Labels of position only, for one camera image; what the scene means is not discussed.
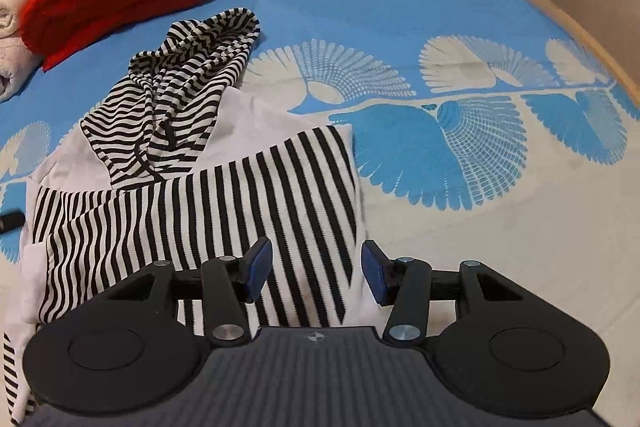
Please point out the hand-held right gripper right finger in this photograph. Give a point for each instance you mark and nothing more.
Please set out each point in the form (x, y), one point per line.
(374, 271)

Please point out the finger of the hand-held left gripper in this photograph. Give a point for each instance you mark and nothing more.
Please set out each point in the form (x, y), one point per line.
(10, 224)

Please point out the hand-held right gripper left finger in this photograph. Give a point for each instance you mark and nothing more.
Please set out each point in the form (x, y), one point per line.
(256, 269)

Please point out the black white striped small garment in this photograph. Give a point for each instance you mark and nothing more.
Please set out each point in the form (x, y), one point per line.
(280, 187)

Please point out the cream folded blanket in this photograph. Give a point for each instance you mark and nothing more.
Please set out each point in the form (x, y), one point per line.
(12, 52)

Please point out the blue printed bedsheet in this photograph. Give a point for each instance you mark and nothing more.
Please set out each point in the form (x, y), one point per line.
(400, 2)

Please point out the wooden bed frame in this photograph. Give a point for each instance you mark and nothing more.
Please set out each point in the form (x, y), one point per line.
(582, 29)

